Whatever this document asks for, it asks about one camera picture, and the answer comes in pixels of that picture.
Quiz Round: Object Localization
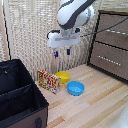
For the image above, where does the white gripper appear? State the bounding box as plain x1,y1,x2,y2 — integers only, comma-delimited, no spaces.
46,29,82,59

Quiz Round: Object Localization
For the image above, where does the dark-framed drawer cabinet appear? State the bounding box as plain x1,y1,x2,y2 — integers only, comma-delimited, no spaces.
86,9,128,83

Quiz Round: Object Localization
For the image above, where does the brown fabric drawer front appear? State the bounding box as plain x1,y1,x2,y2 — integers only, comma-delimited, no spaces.
94,13,128,52
89,41,128,81

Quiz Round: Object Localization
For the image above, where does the yellow bowl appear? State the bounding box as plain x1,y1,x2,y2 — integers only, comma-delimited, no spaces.
54,70,72,85

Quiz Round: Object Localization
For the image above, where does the red yellow snack box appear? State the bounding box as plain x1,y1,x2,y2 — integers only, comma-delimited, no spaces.
36,68,62,96

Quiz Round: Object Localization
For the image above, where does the blue bowl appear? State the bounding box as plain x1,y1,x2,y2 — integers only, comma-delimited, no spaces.
66,80,86,97

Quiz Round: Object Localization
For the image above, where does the woven folding screen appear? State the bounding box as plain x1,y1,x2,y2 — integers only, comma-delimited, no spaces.
0,0,128,82

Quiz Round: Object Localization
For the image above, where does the black fabric storage box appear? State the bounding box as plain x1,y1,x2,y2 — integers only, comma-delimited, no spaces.
0,58,51,128

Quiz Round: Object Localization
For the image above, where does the translucent plastic sheet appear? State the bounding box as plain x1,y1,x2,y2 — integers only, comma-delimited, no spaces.
111,108,128,128

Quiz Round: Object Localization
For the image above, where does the silver drawer handle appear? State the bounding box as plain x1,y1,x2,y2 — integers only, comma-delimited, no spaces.
97,54,122,67

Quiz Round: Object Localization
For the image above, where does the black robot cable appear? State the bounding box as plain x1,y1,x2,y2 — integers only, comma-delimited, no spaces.
79,17,128,38

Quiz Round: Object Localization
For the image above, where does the white cabinet door handle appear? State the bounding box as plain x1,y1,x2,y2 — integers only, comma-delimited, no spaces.
109,29,128,36

